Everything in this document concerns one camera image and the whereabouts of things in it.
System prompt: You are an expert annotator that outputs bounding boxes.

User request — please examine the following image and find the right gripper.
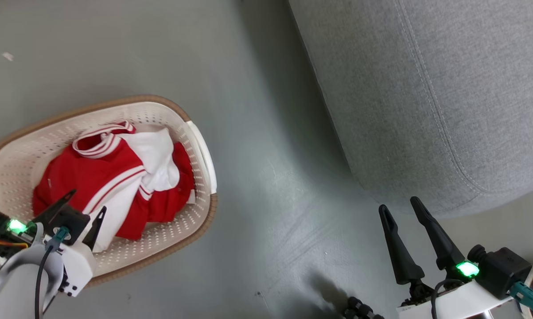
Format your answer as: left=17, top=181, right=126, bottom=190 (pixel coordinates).
left=378, top=196, right=515, bottom=319

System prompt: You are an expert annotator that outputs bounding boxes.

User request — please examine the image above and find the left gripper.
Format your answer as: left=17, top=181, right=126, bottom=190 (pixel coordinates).
left=0, top=190, right=107, bottom=298

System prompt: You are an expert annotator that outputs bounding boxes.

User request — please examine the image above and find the red white striped jersey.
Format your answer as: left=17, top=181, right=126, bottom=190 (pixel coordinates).
left=32, top=121, right=180, bottom=253

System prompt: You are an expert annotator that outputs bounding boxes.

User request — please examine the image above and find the plain red garment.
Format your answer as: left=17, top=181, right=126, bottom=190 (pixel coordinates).
left=116, top=142, right=196, bottom=241

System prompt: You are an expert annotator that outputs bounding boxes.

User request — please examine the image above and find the white perforated brown-rimmed laundry basket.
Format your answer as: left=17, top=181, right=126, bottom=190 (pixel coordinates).
left=0, top=94, right=218, bottom=288

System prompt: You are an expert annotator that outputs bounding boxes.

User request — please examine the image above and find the grey fabric sofa seat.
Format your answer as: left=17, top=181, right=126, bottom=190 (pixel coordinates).
left=288, top=0, right=533, bottom=218

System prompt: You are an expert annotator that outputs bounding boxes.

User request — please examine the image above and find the left teal plug camera cable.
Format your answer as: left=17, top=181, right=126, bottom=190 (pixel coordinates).
left=34, top=226, right=70, bottom=319

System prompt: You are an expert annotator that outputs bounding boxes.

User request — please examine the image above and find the teal plug camera cable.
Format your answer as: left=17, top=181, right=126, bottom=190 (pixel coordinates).
left=509, top=281, right=533, bottom=318
left=34, top=226, right=70, bottom=319

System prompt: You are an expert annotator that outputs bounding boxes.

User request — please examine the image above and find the black corrugated cable conduit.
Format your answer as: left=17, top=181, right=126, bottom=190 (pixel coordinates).
left=342, top=296, right=385, bottom=319

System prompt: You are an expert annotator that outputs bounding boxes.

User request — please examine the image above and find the right teal plug camera cable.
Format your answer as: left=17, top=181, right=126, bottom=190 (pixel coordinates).
left=509, top=281, right=533, bottom=318

